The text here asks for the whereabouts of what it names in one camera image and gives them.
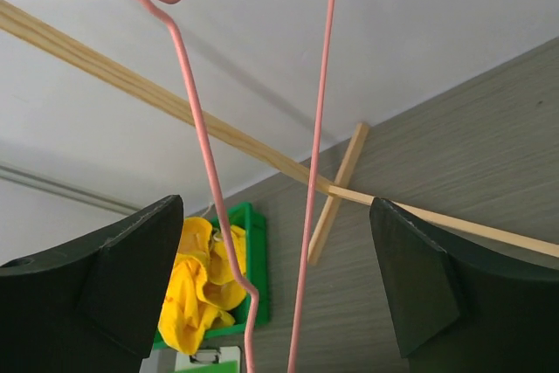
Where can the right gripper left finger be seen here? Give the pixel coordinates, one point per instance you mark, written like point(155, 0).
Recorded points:
point(91, 304)

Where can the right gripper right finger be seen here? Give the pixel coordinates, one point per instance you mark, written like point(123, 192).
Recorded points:
point(457, 306)

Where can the yellow shorts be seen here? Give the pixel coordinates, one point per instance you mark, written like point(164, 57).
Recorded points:
point(202, 290)

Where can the pink wire hanger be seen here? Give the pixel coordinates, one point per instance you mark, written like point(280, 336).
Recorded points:
point(215, 187)

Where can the wooden clothes rack frame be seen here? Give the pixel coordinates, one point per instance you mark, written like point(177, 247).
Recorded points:
point(34, 31)

